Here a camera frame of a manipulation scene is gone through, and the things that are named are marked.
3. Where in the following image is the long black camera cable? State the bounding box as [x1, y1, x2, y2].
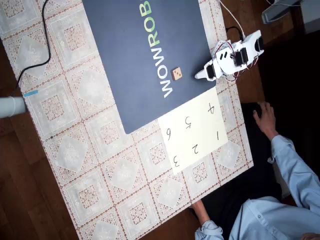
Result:
[13, 0, 52, 98]

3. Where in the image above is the person in light blue shirt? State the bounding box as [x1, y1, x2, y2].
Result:
[228, 196, 320, 240]

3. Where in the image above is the cream lace tablecloth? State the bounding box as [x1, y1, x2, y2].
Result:
[0, 0, 255, 240]

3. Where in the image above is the dark blue WOWROBO mat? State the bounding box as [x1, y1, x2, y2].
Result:
[81, 0, 218, 135]

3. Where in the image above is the person's left hand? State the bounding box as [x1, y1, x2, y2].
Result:
[190, 199, 211, 226]

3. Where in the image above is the white paper sheet with numbers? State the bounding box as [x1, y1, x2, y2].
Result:
[157, 88, 229, 175]

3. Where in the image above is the wooden die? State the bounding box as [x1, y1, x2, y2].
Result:
[170, 66, 183, 82]

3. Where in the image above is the right forearm in blue sleeve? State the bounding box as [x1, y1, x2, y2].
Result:
[267, 134, 320, 208]

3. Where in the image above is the person's right hand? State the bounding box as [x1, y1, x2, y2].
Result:
[252, 101, 280, 143]

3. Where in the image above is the left forearm in blue sleeve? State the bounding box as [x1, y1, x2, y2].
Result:
[194, 219, 225, 240]

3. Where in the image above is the short black power cable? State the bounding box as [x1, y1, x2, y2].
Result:
[225, 25, 245, 38]

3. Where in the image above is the white USB cable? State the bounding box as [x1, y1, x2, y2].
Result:
[218, 0, 248, 42]

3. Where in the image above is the pale grey box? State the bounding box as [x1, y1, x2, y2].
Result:
[299, 0, 320, 35]

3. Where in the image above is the white plastic tube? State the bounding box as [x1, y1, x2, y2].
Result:
[0, 96, 27, 119]

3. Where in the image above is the grey slanted panel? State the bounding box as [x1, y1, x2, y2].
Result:
[261, 0, 305, 25]

